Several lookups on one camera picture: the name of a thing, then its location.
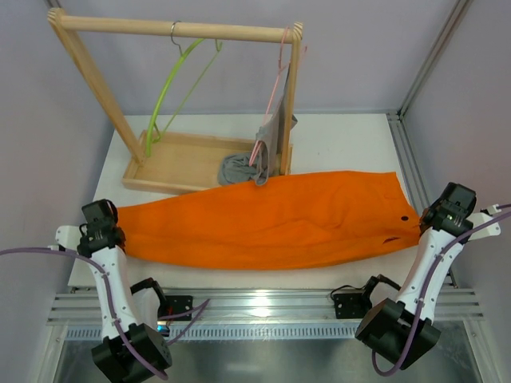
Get orange trousers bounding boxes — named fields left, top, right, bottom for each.
left=118, top=171, right=420, bottom=270

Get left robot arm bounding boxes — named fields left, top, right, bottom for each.
left=55, top=199, right=172, bottom=382

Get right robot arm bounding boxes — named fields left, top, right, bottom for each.
left=355, top=183, right=510, bottom=377

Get green plastic hanger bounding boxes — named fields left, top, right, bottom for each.
left=145, top=38, right=224, bottom=157

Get wooden clothes rack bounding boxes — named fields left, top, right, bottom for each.
left=46, top=7, right=304, bottom=195

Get grey shirt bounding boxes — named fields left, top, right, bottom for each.
left=217, top=78, right=288, bottom=186

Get aluminium corner frame post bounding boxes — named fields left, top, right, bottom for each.
left=386, top=0, right=473, bottom=212

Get aluminium front rail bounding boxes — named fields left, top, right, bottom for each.
left=46, top=285, right=483, bottom=342

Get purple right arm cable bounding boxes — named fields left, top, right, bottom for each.
left=370, top=203, right=511, bottom=378

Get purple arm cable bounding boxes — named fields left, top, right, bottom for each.
left=370, top=203, right=511, bottom=378
left=0, top=246, right=211, bottom=380

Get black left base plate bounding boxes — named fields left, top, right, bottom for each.
left=158, top=294, right=193, bottom=319

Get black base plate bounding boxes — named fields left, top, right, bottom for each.
left=158, top=294, right=193, bottom=319
left=332, top=292, right=373, bottom=319

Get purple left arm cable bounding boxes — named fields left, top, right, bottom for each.
left=0, top=246, right=211, bottom=380

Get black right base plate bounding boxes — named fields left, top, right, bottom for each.
left=332, top=292, right=373, bottom=319

